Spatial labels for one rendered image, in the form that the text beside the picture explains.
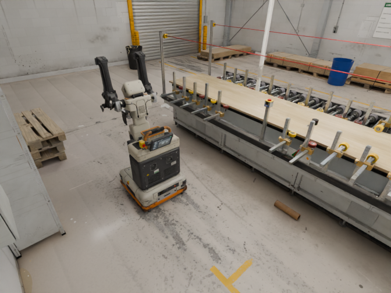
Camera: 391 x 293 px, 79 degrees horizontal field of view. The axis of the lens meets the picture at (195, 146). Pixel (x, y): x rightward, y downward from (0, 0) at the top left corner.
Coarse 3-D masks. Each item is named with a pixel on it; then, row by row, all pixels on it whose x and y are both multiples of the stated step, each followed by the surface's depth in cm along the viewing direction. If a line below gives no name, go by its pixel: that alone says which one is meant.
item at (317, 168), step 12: (168, 96) 407; (192, 108) 364; (216, 120) 330; (240, 132) 303; (264, 144) 279; (300, 168) 252; (312, 168) 242; (324, 180) 236; (336, 180) 227; (348, 192) 222; (360, 192) 214; (372, 192) 212; (372, 204) 209; (384, 204) 202
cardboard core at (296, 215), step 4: (276, 204) 285; (280, 204) 283; (284, 204) 283; (280, 208) 282; (284, 208) 279; (288, 208) 277; (288, 212) 275; (292, 212) 273; (296, 212) 272; (292, 216) 272; (296, 216) 269
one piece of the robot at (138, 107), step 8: (144, 96) 257; (128, 104) 247; (136, 104) 252; (144, 104) 258; (136, 112) 255; (144, 112) 261; (136, 120) 266; (144, 120) 272; (136, 128) 271; (144, 128) 277; (136, 136) 274
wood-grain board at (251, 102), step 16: (176, 80) 417; (192, 80) 418; (208, 80) 420; (224, 80) 422; (208, 96) 354; (224, 96) 355; (240, 96) 356; (256, 96) 358; (272, 96) 359; (256, 112) 307; (272, 112) 308; (288, 112) 309; (304, 112) 310; (320, 112) 311; (288, 128) 270; (304, 128) 271; (320, 128) 272; (336, 128) 273; (352, 128) 273; (368, 128) 274; (320, 144) 246; (352, 144) 244; (368, 144) 244; (384, 144) 245; (384, 160) 220
